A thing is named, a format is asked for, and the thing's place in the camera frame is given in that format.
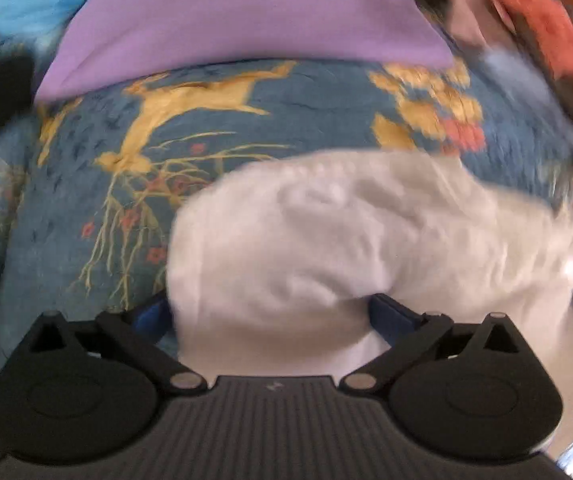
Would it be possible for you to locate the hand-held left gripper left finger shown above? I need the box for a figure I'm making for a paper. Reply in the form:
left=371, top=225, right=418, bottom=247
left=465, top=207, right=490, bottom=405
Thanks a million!
left=29, top=295, right=207, bottom=393

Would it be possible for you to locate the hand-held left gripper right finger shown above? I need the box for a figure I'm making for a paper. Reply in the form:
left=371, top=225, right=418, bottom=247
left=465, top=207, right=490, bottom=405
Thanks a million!
left=342, top=294, right=523, bottom=392

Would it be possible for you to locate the white t-shirt with red print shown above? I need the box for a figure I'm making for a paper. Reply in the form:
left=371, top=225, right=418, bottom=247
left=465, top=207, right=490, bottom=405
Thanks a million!
left=166, top=150, right=573, bottom=441

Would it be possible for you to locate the blue quilted bedspread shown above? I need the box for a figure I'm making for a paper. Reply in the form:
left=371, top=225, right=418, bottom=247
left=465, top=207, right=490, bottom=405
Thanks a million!
left=0, top=57, right=573, bottom=471

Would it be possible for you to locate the pale pink cloth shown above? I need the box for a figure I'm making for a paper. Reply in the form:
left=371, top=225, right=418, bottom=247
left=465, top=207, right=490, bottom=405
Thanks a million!
left=443, top=0, right=517, bottom=56

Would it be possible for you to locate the purple folded cloth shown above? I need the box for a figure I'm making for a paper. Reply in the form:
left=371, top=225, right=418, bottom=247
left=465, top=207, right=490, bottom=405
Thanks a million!
left=34, top=0, right=454, bottom=103

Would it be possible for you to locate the coral cloth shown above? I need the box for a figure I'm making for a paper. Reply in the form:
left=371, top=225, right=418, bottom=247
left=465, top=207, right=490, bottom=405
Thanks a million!
left=481, top=0, right=573, bottom=86

